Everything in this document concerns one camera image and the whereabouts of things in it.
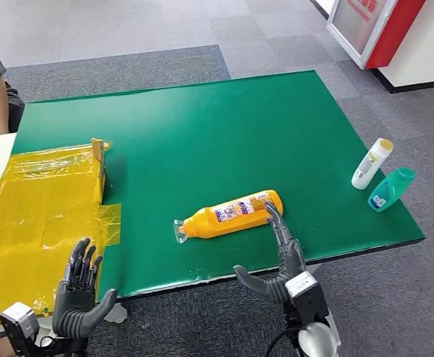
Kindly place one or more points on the white bottle with yellow cap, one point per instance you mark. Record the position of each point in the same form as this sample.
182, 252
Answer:
369, 165

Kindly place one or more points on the orange bottle with clear cap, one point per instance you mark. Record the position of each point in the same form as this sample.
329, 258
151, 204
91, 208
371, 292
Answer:
232, 216

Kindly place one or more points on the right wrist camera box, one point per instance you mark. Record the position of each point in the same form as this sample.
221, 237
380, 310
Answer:
308, 298

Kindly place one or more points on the teal transparent bottle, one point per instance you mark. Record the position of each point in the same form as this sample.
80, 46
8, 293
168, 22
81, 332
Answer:
389, 189

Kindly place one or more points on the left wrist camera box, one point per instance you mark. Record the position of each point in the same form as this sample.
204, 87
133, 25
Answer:
19, 323

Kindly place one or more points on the green table mat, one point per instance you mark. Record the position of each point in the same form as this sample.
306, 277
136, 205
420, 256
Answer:
220, 148

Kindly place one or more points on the white table foot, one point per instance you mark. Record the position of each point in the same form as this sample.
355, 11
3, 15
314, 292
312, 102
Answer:
116, 313
312, 268

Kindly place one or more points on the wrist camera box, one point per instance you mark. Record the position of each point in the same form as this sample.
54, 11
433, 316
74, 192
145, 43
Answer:
19, 323
308, 298

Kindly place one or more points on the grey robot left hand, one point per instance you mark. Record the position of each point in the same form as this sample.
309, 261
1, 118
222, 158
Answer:
73, 310

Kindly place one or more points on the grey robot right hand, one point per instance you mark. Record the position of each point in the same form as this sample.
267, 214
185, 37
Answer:
293, 258

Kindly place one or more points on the red and white cabinet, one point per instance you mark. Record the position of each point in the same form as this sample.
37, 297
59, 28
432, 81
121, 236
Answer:
384, 29

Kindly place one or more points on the yellow plastic-wrapped box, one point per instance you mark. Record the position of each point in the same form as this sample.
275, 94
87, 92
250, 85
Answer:
37, 222

